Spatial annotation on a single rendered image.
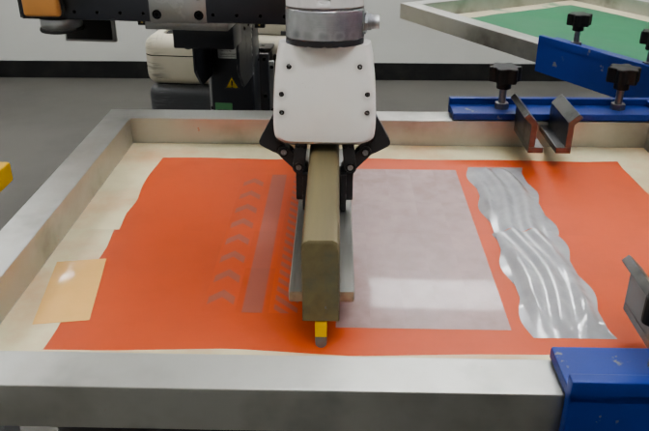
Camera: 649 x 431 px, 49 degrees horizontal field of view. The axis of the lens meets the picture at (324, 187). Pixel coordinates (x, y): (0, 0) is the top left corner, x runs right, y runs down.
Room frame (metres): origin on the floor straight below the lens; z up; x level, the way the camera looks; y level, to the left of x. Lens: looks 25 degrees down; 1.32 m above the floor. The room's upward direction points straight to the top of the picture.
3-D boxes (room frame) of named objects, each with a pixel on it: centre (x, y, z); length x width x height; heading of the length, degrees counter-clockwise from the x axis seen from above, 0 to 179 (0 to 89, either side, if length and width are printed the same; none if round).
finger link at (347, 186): (0.67, -0.03, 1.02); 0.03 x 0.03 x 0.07; 89
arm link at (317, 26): (0.68, -0.01, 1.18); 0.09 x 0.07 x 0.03; 89
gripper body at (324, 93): (0.68, 0.00, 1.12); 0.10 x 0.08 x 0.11; 89
